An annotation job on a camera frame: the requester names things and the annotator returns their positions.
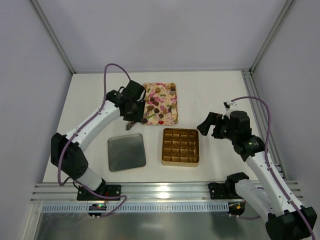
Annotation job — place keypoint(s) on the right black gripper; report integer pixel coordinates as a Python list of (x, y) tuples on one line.
[(214, 124)]

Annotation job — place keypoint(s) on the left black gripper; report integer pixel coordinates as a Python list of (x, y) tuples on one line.
[(135, 117)]

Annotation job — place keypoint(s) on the metal tongs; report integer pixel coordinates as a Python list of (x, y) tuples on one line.
[(129, 125)]

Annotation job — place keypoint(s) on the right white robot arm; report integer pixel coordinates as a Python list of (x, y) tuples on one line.
[(284, 215)]

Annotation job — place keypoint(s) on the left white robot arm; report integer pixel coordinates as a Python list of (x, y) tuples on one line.
[(67, 151)]

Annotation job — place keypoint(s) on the dark round chocolate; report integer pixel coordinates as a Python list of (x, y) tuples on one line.
[(150, 108)]

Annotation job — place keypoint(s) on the white square chocolate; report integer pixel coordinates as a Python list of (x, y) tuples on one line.
[(174, 114)]

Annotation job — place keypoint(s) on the brown chocolate top right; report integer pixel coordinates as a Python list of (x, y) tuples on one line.
[(172, 88)]

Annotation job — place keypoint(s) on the gold chocolate box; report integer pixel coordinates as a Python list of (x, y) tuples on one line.
[(180, 147)]

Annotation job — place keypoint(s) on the floral tray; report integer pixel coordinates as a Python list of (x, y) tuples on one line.
[(164, 102)]

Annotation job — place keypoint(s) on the silver tin lid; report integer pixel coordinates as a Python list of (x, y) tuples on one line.
[(126, 152)]

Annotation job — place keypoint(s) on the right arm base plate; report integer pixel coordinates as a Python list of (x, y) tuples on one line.
[(218, 191)]

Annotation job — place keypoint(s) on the aluminium rail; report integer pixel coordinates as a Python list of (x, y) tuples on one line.
[(51, 192)]

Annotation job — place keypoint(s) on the slotted cable duct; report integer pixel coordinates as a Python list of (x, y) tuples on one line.
[(137, 207)]

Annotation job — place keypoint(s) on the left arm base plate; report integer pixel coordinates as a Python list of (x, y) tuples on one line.
[(111, 192)]

